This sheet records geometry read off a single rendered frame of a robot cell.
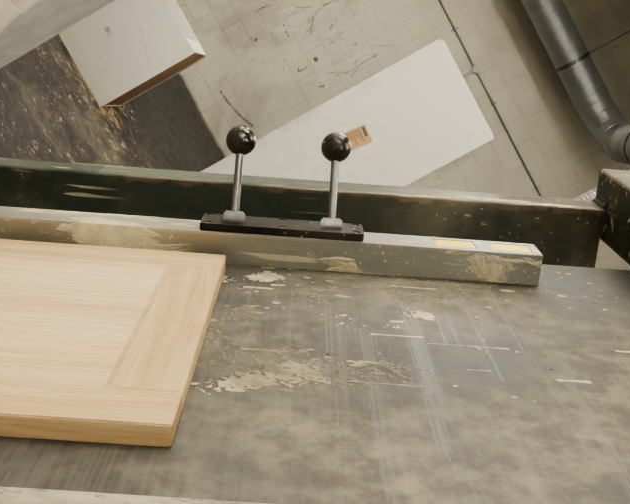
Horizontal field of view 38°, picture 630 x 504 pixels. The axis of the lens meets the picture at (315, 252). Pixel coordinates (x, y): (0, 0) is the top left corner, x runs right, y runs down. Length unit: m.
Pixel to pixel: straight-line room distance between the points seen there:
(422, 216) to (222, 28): 8.05
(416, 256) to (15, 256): 0.47
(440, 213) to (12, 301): 0.67
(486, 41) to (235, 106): 2.55
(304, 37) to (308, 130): 4.49
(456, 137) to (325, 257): 3.71
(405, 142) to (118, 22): 2.29
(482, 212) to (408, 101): 3.43
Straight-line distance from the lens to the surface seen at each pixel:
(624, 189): 1.35
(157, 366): 0.78
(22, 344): 0.84
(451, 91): 4.79
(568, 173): 9.39
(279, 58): 9.24
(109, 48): 6.21
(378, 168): 4.79
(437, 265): 1.13
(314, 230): 1.11
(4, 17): 1.15
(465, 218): 1.37
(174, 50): 6.11
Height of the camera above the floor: 1.61
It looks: 8 degrees down
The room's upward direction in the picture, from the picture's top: 62 degrees clockwise
